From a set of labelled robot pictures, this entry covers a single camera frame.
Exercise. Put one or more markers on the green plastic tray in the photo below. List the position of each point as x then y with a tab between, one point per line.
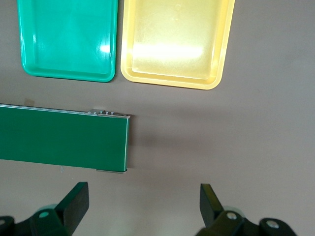
69	37

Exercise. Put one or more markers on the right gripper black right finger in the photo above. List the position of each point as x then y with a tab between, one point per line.
209	206

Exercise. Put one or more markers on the green conveyor belt unit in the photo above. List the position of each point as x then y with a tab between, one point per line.
61	137

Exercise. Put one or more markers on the yellow plastic tray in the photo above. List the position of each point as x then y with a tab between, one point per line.
172	37

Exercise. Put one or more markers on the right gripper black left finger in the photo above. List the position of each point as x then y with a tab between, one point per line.
71	209

